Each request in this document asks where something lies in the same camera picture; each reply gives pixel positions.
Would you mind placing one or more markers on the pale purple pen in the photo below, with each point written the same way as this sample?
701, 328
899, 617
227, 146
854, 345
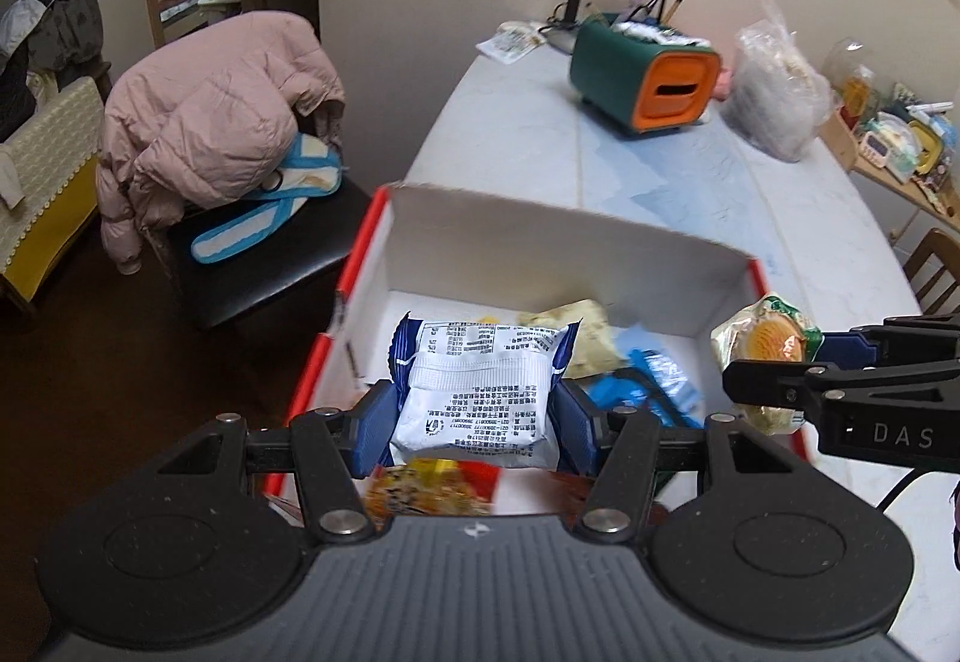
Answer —
642, 0

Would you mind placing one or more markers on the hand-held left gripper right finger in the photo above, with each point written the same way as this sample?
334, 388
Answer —
574, 422

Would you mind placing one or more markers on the cream cover yellow sofa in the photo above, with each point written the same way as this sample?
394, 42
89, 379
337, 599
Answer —
52, 159

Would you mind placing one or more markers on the green orange tissue box organizer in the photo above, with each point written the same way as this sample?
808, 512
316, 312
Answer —
607, 69

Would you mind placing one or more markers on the yellow liquid bottle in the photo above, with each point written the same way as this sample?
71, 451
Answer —
860, 99

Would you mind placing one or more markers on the clear plastic bag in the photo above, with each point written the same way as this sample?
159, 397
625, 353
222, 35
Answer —
772, 99

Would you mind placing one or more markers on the wooden spindle chair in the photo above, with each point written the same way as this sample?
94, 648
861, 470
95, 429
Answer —
937, 257

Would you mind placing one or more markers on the blue white snack packet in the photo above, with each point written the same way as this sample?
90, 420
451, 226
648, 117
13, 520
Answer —
480, 399

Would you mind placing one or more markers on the pile of dark clothes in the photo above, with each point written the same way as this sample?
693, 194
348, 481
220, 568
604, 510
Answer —
71, 24

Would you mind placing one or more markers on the printed paper packet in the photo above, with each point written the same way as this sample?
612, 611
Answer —
510, 41

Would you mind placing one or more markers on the yellow green tissue box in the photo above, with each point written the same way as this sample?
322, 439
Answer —
934, 148

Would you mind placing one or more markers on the black seat chair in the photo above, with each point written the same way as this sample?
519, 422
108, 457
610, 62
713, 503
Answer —
285, 264

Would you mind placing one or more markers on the pale yellow snack packet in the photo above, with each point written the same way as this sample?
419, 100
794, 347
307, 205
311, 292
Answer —
581, 332

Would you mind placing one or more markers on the pink flat item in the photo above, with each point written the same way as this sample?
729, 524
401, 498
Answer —
721, 83

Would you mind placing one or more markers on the soft tissue pack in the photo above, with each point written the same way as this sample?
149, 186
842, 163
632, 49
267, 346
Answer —
896, 140

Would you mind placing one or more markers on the red white cardboard box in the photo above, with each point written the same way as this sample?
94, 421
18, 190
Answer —
562, 242

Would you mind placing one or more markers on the beige cloth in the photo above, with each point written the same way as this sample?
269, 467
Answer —
7, 178

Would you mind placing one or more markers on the black cloth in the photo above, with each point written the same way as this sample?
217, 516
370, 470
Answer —
11, 99

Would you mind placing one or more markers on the white cabinet wooden top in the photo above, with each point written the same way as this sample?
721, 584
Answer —
840, 140

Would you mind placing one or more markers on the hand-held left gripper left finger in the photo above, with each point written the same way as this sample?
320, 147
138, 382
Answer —
375, 426

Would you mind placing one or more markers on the blue trimmed white cloth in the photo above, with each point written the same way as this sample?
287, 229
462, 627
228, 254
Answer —
300, 174

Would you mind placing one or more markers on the bright blue snack packet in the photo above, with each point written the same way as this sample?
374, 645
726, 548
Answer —
652, 381

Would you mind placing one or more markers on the white long tube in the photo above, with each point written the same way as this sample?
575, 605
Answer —
930, 107

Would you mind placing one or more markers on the white kitchen timer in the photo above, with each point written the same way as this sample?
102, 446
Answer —
874, 144

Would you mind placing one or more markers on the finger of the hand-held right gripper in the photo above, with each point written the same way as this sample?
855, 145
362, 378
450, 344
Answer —
772, 384
900, 339

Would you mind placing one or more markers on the clear glass dome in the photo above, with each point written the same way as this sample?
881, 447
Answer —
847, 58

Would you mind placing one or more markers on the orange pastry clear packet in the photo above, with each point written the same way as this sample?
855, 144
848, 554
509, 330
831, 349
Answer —
765, 336

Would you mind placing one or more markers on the red yellow snack bag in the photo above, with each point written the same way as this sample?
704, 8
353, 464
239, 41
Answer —
427, 489

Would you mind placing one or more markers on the pink puffer jacket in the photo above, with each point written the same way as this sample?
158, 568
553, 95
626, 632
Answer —
210, 107

